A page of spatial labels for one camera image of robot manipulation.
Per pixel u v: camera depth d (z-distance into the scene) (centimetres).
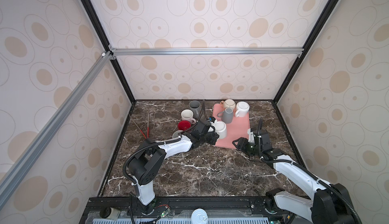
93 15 76
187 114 103
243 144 75
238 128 106
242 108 104
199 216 66
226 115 101
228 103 106
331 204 40
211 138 79
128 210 72
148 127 102
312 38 85
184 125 96
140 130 102
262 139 65
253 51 169
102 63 81
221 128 87
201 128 70
